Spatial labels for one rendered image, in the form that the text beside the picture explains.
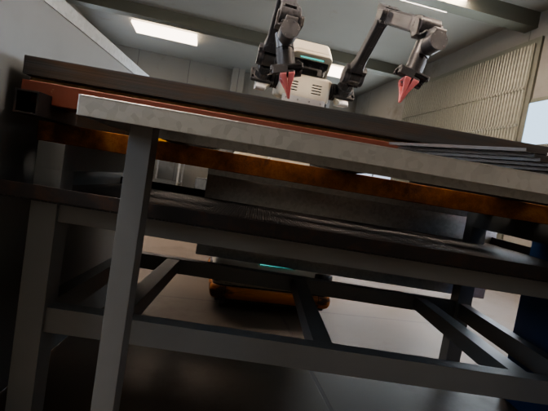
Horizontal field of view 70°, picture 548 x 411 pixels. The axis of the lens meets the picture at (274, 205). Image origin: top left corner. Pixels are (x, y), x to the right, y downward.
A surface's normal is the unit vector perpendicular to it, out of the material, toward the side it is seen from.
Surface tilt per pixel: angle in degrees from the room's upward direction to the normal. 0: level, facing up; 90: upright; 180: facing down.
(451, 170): 90
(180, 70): 90
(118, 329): 90
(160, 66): 90
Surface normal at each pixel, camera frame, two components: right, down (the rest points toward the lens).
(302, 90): 0.15, 0.23
